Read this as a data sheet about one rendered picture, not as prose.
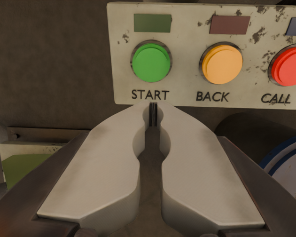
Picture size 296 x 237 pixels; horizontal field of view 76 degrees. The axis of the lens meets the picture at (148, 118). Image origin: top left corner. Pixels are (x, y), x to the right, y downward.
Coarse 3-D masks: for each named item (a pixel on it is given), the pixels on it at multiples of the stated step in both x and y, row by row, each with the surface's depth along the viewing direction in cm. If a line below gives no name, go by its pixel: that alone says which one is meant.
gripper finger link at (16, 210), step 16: (80, 144) 8; (48, 160) 7; (64, 160) 7; (32, 176) 6; (48, 176) 6; (16, 192) 6; (32, 192) 6; (48, 192) 6; (0, 208) 5; (16, 208) 5; (32, 208) 5; (0, 224) 5; (16, 224) 5; (32, 224) 5; (48, 224) 5; (64, 224) 5
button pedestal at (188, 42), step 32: (128, 32) 19; (160, 32) 19; (192, 32) 19; (256, 32) 19; (128, 64) 21; (192, 64) 21; (256, 64) 21; (128, 96) 23; (160, 96) 23; (192, 96) 23; (224, 96) 23; (256, 96) 22; (288, 96) 22
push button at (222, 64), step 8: (216, 48) 19; (224, 48) 19; (232, 48) 19; (208, 56) 19; (216, 56) 19; (224, 56) 19; (232, 56) 19; (240, 56) 19; (208, 64) 20; (216, 64) 20; (224, 64) 20; (232, 64) 20; (240, 64) 19; (208, 72) 20; (216, 72) 20; (224, 72) 20; (232, 72) 20; (216, 80) 20; (224, 80) 20
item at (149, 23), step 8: (136, 16) 18; (144, 16) 18; (152, 16) 18; (160, 16) 18; (168, 16) 18; (136, 24) 19; (144, 24) 19; (152, 24) 19; (160, 24) 19; (168, 24) 19; (168, 32) 19
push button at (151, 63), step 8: (144, 48) 19; (152, 48) 19; (160, 48) 19; (136, 56) 20; (144, 56) 19; (152, 56) 19; (160, 56) 19; (168, 56) 20; (136, 64) 20; (144, 64) 20; (152, 64) 20; (160, 64) 20; (168, 64) 20; (136, 72) 21; (144, 72) 20; (152, 72) 20; (160, 72) 20; (144, 80) 21; (152, 80) 21
